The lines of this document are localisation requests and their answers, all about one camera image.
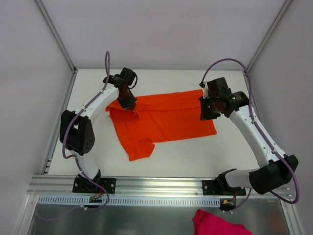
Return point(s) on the aluminium mounting rail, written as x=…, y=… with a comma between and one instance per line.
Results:
x=126, y=186

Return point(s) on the right aluminium frame post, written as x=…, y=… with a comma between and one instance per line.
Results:
x=269, y=33

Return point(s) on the pink t-shirt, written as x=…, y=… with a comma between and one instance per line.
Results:
x=205, y=223

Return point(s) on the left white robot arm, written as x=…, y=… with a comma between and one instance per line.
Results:
x=76, y=128

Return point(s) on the orange t-shirt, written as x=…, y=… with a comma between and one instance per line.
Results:
x=159, y=118

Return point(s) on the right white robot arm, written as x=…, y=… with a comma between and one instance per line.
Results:
x=276, y=168

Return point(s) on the slotted white cable duct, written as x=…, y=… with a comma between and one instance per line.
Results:
x=129, y=201

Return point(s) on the aluminium frame post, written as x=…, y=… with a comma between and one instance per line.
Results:
x=269, y=33
x=54, y=33

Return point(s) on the left aluminium frame post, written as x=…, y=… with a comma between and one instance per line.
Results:
x=54, y=33

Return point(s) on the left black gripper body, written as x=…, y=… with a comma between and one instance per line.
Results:
x=129, y=103

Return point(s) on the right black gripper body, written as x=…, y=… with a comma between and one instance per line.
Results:
x=204, y=107

